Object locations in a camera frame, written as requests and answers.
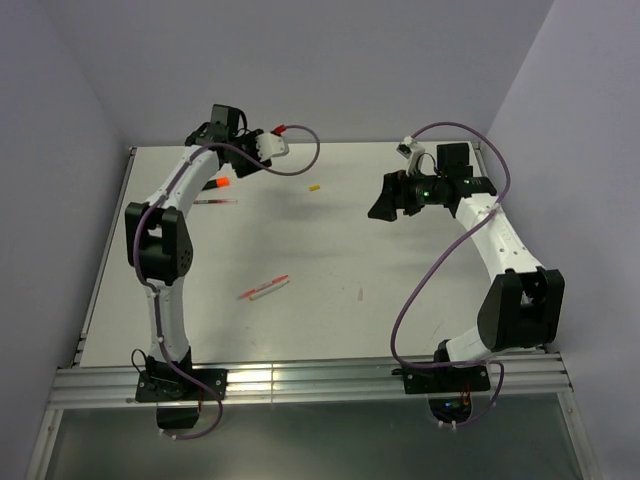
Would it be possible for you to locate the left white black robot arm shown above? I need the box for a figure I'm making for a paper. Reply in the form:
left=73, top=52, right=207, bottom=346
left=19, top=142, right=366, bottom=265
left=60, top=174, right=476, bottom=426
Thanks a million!
left=125, top=104, right=271, bottom=399

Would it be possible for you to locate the aluminium frame rail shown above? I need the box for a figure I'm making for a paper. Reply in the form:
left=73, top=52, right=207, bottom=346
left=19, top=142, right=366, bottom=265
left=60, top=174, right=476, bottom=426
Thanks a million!
left=46, top=352, right=573, bottom=410

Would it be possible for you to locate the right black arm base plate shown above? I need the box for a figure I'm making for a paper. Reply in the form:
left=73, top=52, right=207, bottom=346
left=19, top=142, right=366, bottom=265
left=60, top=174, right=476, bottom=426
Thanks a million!
left=391, top=366, right=491, bottom=395

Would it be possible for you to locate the black orange highlighter pen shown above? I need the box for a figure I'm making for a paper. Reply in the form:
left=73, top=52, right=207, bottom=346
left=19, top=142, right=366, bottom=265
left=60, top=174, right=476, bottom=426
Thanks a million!
left=202, top=176, right=232, bottom=191

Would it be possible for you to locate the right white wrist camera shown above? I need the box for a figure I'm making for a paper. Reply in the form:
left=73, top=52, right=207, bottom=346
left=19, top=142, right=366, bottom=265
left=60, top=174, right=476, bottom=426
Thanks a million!
left=396, top=136, right=426, bottom=176

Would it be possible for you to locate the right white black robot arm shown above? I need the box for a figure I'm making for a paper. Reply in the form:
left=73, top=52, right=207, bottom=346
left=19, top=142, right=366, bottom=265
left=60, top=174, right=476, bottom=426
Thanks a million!
left=368, top=137, right=565, bottom=390

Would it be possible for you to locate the red pen with clear barrel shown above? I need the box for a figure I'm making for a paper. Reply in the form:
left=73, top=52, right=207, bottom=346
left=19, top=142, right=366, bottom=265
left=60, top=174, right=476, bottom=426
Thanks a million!
left=237, top=275, right=289, bottom=300

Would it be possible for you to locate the dark red pen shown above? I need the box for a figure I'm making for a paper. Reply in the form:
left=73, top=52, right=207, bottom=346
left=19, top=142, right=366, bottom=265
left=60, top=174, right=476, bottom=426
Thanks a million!
left=194, top=199, right=238, bottom=205

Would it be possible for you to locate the white pen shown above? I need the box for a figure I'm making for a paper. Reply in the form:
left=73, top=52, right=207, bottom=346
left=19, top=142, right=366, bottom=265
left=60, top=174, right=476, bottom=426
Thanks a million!
left=249, top=280, right=289, bottom=301

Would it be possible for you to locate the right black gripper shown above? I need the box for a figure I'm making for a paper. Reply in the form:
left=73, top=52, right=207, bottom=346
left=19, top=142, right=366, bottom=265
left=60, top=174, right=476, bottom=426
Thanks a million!
left=368, top=165, right=447, bottom=221

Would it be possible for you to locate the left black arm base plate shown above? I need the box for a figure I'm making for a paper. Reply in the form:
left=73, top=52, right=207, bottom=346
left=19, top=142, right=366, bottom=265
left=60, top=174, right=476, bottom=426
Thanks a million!
left=135, top=368, right=228, bottom=403

